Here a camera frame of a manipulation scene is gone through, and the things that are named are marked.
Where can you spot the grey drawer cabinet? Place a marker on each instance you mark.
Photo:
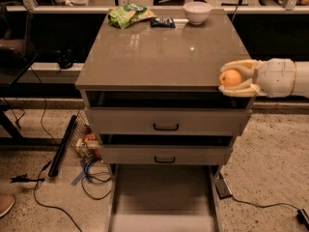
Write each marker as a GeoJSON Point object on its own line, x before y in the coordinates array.
{"type": "Point", "coordinates": [176, 68]}

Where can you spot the open bottom drawer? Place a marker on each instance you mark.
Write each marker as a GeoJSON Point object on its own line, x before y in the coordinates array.
{"type": "Point", "coordinates": [163, 198]}

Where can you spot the black plug block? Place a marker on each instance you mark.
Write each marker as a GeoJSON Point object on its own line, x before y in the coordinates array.
{"type": "Point", "coordinates": [303, 218]}

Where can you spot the black bar on floor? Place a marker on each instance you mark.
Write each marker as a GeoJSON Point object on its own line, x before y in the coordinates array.
{"type": "Point", "coordinates": [54, 167]}

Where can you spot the black power adapter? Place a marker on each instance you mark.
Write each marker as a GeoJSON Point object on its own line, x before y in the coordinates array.
{"type": "Point", "coordinates": [222, 189]}

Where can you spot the middle drawer with handle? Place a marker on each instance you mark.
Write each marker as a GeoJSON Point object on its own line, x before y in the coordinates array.
{"type": "Point", "coordinates": [208, 155]}

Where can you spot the green snack bag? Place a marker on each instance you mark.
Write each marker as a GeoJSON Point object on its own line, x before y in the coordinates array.
{"type": "Point", "coordinates": [123, 17]}

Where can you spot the white bowl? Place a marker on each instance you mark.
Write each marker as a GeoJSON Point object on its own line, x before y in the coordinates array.
{"type": "Point", "coordinates": [197, 12]}

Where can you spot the dark blue snack packet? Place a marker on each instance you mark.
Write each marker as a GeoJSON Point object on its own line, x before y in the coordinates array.
{"type": "Point", "coordinates": [166, 23]}

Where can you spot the top drawer with handle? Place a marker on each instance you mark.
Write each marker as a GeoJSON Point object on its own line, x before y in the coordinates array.
{"type": "Point", "coordinates": [166, 121]}

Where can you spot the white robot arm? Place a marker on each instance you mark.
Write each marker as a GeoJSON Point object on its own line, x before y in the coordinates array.
{"type": "Point", "coordinates": [301, 85]}

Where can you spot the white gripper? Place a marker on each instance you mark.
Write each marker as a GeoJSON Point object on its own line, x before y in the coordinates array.
{"type": "Point", "coordinates": [276, 77]}

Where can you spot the orange fruit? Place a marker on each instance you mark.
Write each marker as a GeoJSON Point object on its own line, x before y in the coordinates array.
{"type": "Point", "coordinates": [230, 78]}

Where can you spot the drawer with handle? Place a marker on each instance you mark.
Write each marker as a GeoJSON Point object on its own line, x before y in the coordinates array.
{"type": "Point", "coordinates": [166, 121]}
{"type": "Point", "coordinates": [208, 155]}

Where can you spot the brown shoe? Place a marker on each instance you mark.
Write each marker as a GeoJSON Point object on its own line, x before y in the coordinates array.
{"type": "Point", "coordinates": [6, 203]}

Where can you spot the wire basket with items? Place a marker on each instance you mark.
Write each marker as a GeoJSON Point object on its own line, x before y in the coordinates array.
{"type": "Point", "coordinates": [82, 140]}

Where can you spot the dark chair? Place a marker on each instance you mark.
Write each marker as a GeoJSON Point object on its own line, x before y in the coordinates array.
{"type": "Point", "coordinates": [16, 54]}

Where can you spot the black headphones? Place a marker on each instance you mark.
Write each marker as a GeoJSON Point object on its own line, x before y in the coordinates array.
{"type": "Point", "coordinates": [65, 59]}

